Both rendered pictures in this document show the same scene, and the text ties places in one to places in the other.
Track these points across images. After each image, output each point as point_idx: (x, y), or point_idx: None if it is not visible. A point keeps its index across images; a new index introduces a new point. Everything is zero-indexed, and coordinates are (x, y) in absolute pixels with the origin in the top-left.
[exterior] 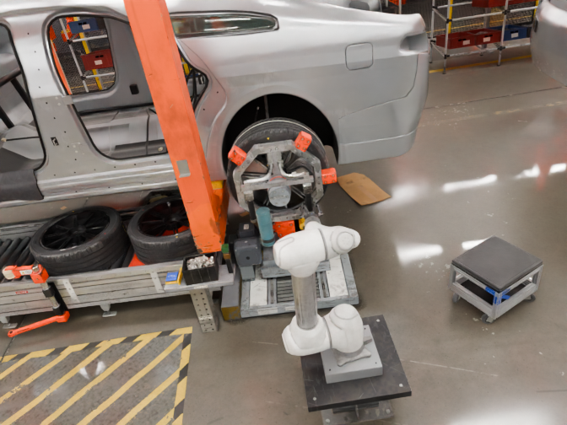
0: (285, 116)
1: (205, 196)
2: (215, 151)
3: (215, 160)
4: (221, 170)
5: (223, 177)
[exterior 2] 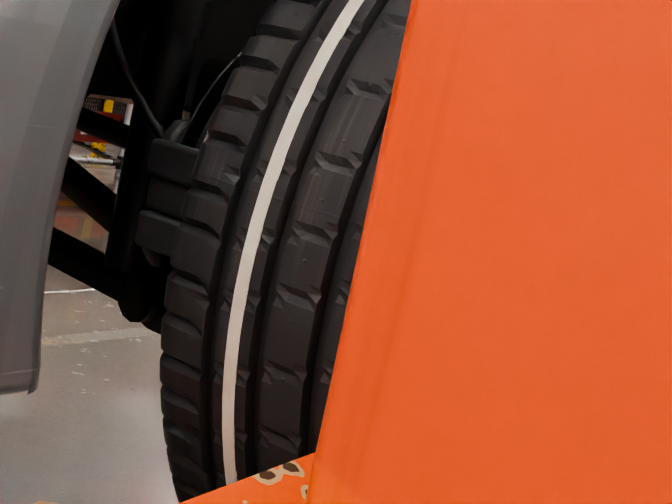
0: (237, 2)
1: None
2: (53, 36)
3: (15, 146)
4: (25, 279)
5: (11, 362)
